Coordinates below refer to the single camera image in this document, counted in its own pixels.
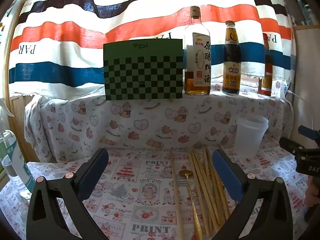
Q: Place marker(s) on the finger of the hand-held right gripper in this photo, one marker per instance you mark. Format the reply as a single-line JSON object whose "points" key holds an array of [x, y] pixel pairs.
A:
{"points": [[308, 131], [290, 145]]}

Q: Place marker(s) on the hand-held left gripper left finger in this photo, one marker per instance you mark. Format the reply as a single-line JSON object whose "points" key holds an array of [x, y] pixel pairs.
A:
{"points": [[96, 172]]}

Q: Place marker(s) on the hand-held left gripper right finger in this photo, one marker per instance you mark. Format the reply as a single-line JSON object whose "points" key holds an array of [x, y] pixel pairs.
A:
{"points": [[225, 175]]}

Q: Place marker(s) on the bundle of wooden chopsticks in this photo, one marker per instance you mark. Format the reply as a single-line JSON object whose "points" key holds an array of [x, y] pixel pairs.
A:
{"points": [[207, 187]]}

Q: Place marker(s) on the golden spoon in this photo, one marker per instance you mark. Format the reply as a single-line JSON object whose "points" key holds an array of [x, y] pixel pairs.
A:
{"points": [[193, 200]]}

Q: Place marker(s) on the translucent plastic cup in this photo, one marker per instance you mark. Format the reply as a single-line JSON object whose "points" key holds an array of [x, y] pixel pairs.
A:
{"points": [[250, 137]]}

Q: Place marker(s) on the person's right hand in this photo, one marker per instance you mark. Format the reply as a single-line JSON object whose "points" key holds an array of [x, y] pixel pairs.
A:
{"points": [[313, 192]]}

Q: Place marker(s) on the patchwork print tablecloth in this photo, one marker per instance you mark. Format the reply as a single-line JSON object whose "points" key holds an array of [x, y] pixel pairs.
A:
{"points": [[130, 192]]}

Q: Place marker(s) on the white power adapter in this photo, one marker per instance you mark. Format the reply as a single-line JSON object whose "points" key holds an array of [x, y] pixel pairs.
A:
{"points": [[283, 87]]}

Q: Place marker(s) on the beige board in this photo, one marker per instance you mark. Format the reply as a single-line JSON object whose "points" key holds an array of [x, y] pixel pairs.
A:
{"points": [[306, 80]]}

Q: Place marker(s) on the red capped sauce bottle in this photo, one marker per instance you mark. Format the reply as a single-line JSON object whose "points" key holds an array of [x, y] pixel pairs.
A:
{"points": [[267, 75]]}

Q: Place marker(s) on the bear and heart print cloth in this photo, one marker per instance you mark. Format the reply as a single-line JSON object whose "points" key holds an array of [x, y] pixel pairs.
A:
{"points": [[150, 125]]}

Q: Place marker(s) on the clear spray bottle teal label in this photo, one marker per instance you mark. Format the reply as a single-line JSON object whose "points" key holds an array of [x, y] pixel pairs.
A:
{"points": [[15, 160]]}

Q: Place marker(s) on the dark soy sauce bottle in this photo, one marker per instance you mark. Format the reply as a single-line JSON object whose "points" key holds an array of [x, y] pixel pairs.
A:
{"points": [[231, 62]]}

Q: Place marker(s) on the green checkerboard card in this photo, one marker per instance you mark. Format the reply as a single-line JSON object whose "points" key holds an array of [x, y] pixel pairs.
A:
{"points": [[142, 70]]}

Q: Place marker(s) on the striped curtain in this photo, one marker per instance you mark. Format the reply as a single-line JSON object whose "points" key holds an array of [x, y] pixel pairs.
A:
{"points": [[75, 55]]}

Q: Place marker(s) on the clear cooking wine bottle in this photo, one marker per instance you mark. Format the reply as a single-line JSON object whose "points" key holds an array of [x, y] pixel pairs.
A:
{"points": [[198, 55]]}

